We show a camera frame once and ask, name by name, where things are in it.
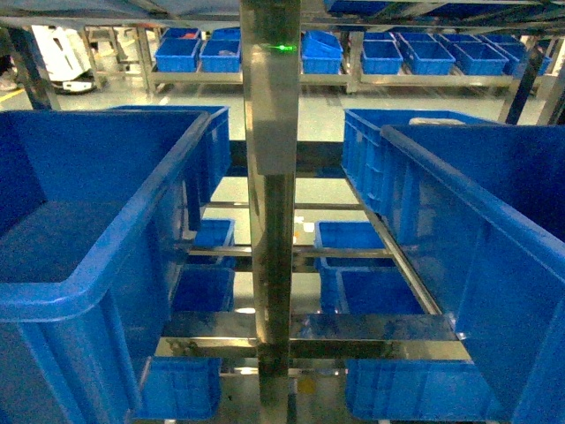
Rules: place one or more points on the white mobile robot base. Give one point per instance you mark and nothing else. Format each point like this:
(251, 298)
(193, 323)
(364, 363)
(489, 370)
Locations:
(66, 60)

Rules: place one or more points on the large blue bin upper left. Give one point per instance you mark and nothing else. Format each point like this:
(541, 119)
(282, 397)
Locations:
(92, 203)

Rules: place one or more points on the large blue bin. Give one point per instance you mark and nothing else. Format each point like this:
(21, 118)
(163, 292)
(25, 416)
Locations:
(478, 211)
(92, 203)

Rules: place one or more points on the large blue bin upper right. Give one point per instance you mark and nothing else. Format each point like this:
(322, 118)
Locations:
(478, 211)

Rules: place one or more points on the vertical steel shelf post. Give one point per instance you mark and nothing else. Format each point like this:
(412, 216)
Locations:
(270, 63)

